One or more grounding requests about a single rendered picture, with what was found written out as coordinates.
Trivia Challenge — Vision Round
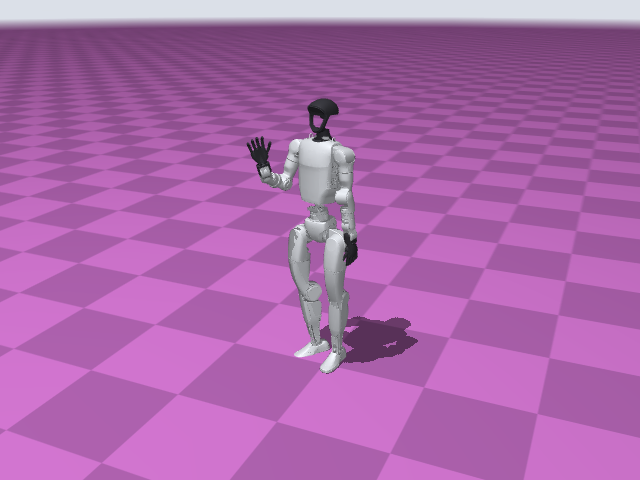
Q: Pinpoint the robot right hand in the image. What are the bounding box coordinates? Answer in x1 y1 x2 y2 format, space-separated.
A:
247 136 272 176

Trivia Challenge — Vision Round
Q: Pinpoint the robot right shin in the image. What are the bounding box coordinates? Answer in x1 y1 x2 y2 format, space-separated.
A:
298 290 322 346

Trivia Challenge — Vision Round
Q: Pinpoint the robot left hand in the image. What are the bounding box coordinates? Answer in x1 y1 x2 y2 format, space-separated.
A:
343 233 358 266

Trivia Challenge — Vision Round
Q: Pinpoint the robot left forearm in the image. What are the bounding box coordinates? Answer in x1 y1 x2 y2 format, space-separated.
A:
340 191 357 242

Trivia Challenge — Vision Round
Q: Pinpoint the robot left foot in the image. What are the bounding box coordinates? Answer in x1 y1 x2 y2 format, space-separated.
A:
320 346 346 373

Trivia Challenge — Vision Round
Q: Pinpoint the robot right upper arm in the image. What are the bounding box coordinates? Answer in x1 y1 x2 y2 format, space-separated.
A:
278 139 303 191

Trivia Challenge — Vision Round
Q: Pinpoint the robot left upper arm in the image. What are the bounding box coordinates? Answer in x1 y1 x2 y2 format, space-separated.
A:
333 145 355 205

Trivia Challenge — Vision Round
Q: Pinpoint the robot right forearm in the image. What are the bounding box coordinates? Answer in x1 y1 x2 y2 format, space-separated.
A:
259 166 282 188

